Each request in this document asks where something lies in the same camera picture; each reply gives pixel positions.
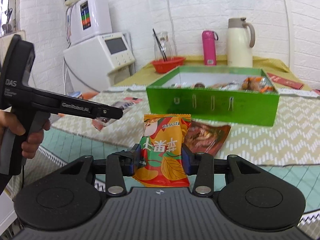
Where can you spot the black straw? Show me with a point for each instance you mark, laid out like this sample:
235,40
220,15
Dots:
160,46

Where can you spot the clear glass carafe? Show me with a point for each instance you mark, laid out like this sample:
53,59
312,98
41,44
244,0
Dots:
164,39

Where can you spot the white machine with screen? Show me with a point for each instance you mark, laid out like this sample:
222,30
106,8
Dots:
98,63

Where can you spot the red envelope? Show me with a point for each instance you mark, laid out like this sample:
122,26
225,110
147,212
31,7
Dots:
285,82

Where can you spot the green cardboard box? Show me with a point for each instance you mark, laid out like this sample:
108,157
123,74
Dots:
213,93

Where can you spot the person's left hand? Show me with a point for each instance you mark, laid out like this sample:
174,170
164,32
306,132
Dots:
31,145

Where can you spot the pink water bottle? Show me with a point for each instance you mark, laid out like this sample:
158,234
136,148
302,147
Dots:
209,39

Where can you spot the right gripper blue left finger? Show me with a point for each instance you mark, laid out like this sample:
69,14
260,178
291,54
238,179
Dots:
119,165

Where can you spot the clear red candy packet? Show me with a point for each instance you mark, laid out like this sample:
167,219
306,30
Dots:
118,109

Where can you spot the white thermos jug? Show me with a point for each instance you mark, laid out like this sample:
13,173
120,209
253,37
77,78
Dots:
240,41

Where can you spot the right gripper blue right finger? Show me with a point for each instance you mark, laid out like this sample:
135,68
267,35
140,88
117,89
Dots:
202,166

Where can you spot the red plastic basket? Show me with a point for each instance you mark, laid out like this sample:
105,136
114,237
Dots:
162,66

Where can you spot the yellow tablecloth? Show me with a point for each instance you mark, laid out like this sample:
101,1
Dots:
276,67

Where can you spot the white water purifier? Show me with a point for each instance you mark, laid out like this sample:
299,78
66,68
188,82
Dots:
88,18

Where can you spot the brown snack packet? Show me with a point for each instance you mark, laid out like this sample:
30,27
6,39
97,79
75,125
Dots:
206,138

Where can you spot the orange nut snack packet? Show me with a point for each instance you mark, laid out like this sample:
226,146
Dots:
257,84

